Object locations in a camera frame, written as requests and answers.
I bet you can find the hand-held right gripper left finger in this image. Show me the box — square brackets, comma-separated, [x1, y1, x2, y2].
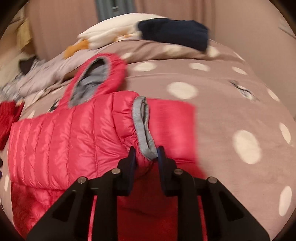
[26, 146, 137, 241]

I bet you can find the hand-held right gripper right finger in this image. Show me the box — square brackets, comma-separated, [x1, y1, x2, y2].
[157, 146, 270, 241]

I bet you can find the red down jacket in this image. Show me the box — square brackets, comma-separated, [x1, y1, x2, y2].
[7, 53, 208, 241]

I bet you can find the taupe polka dot bed sheet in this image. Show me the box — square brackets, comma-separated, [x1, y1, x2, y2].
[0, 38, 295, 241]

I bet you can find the taupe polka dot pillow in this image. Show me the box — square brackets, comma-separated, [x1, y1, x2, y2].
[99, 38, 245, 63]

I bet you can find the light grey quilt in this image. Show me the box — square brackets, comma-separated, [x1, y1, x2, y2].
[0, 50, 93, 105]

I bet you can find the navy folded garment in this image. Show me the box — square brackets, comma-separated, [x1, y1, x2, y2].
[137, 18, 210, 52]

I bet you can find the red knitted garment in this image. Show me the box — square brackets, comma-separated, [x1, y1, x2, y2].
[0, 101, 25, 150]

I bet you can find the white and orange plush toy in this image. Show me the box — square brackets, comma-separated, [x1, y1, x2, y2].
[64, 13, 167, 58]

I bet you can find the grey-blue metal frame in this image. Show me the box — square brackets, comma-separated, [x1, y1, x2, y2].
[96, 0, 134, 21]

